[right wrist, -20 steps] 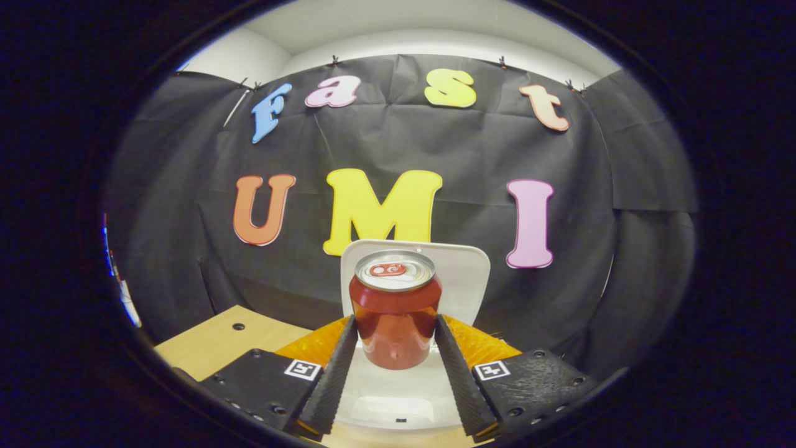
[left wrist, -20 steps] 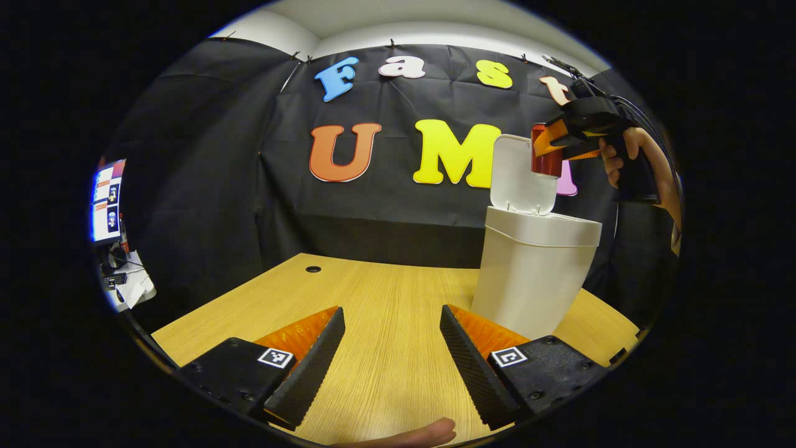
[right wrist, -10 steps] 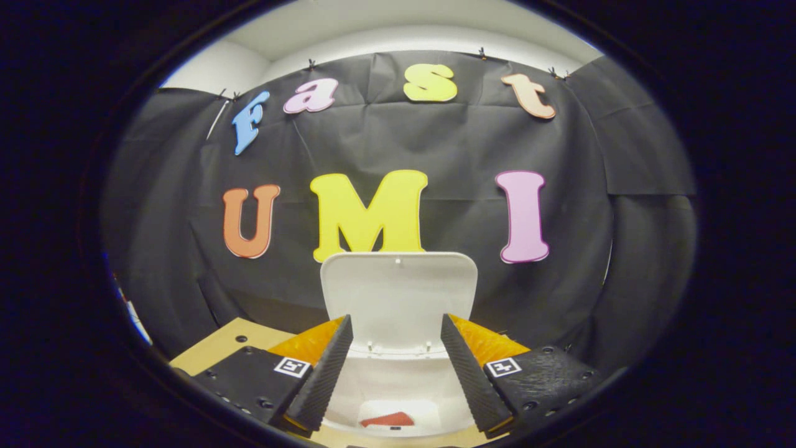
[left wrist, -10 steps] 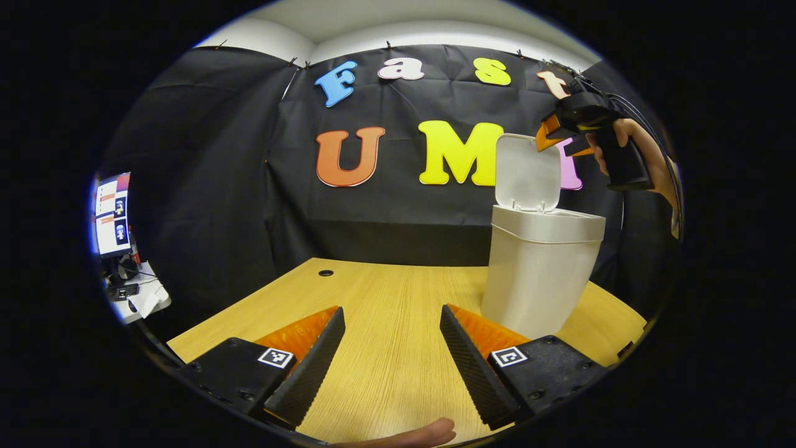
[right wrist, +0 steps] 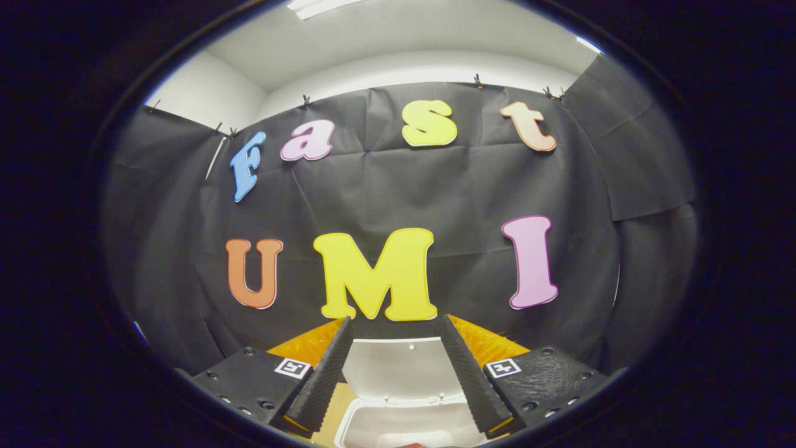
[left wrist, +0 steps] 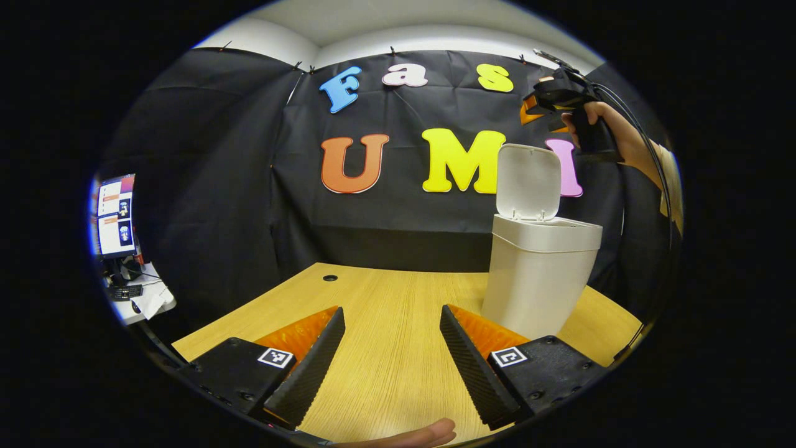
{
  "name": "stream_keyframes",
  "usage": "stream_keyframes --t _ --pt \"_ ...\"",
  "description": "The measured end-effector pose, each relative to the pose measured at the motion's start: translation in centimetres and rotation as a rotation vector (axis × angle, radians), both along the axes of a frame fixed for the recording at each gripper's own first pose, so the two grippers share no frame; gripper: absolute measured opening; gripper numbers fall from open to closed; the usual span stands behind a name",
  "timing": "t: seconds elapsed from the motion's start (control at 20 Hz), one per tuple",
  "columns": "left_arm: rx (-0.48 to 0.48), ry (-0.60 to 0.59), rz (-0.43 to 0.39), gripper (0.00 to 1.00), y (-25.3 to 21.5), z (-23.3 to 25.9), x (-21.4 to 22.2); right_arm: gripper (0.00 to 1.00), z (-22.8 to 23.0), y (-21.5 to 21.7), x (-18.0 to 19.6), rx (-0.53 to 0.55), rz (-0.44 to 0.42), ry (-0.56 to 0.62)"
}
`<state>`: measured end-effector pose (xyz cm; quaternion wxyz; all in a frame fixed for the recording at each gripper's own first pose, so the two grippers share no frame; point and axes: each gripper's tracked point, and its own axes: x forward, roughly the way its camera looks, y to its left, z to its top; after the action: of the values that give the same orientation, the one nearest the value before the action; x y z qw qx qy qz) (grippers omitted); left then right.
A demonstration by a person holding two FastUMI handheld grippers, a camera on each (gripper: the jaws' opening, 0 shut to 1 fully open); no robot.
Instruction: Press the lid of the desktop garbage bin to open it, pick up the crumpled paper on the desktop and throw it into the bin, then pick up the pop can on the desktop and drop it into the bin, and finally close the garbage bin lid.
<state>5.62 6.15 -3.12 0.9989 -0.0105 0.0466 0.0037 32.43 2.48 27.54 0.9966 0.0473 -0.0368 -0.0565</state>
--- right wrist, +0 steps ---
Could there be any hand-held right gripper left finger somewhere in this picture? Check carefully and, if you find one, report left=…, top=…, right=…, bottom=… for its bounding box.
left=187, top=316, right=354, bottom=433

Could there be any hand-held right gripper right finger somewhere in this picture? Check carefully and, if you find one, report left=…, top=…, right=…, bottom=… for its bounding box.
left=440, top=314, right=609, bottom=436

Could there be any white desktop garbage bin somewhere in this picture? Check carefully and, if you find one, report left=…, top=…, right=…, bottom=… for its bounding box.
left=335, top=336, right=492, bottom=448

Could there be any ceiling light panel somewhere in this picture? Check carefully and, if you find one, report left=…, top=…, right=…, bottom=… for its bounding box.
left=286, top=0, right=368, bottom=19

